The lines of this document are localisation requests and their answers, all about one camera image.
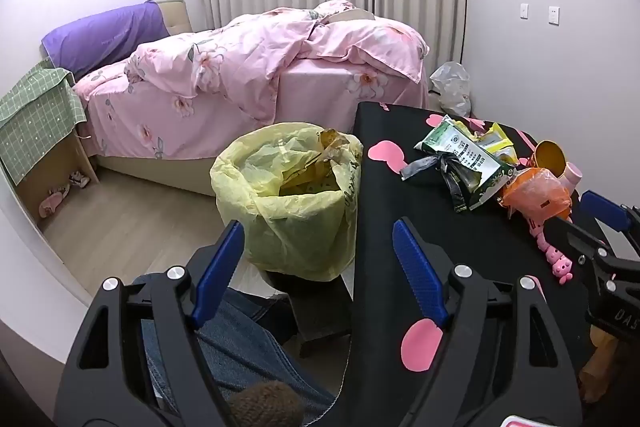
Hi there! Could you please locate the small pink bottle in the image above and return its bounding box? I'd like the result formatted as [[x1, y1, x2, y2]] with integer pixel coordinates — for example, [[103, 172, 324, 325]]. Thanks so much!
[[562, 162, 585, 194]]

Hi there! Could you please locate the pink toy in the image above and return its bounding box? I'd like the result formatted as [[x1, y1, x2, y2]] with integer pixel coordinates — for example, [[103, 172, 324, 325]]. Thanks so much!
[[525, 212, 575, 284]]

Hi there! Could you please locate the beige headboard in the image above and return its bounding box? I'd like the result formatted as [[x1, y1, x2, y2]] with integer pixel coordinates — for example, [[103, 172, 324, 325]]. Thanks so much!
[[157, 0, 193, 38]]

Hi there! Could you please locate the grey crumpled wrapper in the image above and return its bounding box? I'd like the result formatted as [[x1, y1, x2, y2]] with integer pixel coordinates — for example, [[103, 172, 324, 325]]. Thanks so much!
[[400, 152, 461, 182]]

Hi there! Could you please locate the orange plastic bag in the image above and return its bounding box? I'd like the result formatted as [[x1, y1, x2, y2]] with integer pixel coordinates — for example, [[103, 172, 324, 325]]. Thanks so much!
[[497, 167, 573, 223]]

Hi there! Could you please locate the purple pillow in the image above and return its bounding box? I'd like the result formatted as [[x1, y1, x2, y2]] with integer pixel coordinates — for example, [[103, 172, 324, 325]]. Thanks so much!
[[41, 0, 171, 75]]

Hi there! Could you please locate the yellow noodle snack packet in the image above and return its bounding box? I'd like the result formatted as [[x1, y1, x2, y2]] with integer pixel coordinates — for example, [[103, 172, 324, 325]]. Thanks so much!
[[470, 122, 518, 165]]

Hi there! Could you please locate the dark grey block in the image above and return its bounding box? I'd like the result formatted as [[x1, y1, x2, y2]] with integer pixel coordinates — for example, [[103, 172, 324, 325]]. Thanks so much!
[[289, 279, 352, 344]]

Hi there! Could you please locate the pink floral duvet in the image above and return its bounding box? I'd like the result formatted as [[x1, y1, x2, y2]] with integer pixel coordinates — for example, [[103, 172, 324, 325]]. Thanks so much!
[[122, 0, 431, 108]]

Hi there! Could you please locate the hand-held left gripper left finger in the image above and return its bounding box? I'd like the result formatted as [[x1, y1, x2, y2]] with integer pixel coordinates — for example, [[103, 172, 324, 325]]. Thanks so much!
[[52, 221, 245, 427]]

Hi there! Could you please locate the wooden nightstand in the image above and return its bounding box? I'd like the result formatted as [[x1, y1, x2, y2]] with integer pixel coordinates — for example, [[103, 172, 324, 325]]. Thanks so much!
[[15, 126, 101, 222]]

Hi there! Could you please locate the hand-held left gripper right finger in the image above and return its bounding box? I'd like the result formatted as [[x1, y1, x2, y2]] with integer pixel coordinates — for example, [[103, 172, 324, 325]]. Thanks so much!
[[392, 219, 583, 427]]

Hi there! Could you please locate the green checked cloth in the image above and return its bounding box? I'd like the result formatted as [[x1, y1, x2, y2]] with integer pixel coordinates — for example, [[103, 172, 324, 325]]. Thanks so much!
[[0, 59, 88, 185]]

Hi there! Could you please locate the bin with yellow plastic liner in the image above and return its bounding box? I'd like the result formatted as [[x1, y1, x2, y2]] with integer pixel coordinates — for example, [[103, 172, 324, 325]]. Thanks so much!
[[209, 122, 365, 294]]

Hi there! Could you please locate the person's right hand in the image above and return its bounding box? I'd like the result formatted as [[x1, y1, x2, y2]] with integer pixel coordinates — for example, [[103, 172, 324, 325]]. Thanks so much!
[[580, 326, 622, 404]]

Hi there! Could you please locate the white plastic bag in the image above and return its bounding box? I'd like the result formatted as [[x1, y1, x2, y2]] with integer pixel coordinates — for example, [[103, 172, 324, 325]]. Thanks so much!
[[430, 62, 473, 118]]

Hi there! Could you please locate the bed with pink sheet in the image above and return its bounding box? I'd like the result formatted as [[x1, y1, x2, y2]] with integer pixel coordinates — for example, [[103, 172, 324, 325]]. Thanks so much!
[[42, 0, 432, 198]]

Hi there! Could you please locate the green white snack packet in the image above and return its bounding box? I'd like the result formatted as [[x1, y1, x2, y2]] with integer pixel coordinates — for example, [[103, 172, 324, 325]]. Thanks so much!
[[414, 116, 518, 212]]

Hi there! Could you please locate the person's leg in jeans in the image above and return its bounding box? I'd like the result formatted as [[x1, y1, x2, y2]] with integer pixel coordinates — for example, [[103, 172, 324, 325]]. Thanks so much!
[[142, 287, 337, 427]]

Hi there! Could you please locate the golden crumpled wrapper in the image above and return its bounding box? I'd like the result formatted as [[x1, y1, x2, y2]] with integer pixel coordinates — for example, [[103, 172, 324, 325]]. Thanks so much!
[[310, 129, 353, 168]]

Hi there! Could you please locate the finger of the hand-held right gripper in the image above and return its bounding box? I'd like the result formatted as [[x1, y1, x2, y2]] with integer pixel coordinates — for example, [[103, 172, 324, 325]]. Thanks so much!
[[542, 218, 622, 289], [579, 190, 640, 255]]

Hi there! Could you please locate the orange cup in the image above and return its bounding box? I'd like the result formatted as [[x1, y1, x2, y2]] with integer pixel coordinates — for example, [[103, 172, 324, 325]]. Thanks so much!
[[527, 139, 568, 178]]

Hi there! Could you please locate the brown fuzzy object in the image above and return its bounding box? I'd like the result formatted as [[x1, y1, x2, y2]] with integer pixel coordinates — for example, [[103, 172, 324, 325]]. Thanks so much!
[[227, 381, 306, 427]]

